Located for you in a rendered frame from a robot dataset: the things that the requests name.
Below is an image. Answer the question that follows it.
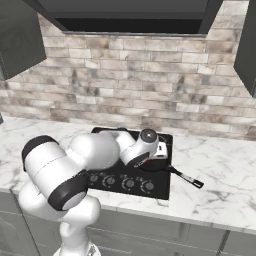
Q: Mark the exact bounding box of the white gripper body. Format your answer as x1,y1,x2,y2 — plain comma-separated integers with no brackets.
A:
153,141,169,160

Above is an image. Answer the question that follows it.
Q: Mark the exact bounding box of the black frying pan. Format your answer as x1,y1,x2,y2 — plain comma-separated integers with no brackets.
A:
137,156,205,190

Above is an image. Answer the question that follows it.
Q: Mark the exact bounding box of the black hob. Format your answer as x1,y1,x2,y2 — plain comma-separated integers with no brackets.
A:
85,126,174,201

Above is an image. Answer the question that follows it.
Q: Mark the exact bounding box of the black hob knob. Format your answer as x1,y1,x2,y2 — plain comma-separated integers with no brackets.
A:
102,175,117,188
88,173,100,184
122,177,136,190
140,180,155,193

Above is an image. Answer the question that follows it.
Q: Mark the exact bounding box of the grey base drawer front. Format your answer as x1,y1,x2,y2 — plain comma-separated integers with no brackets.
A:
87,209,231,256

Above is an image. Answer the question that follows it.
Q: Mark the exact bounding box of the grey base cupboard door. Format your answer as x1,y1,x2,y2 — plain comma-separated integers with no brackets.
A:
221,229,256,256
0,190,42,256

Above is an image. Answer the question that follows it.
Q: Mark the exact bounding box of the dark grey range hood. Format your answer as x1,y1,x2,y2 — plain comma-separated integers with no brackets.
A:
22,0,224,36

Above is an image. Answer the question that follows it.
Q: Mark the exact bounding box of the dark grey wall cupboard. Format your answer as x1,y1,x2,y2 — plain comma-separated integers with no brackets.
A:
0,0,47,81
233,0,256,98

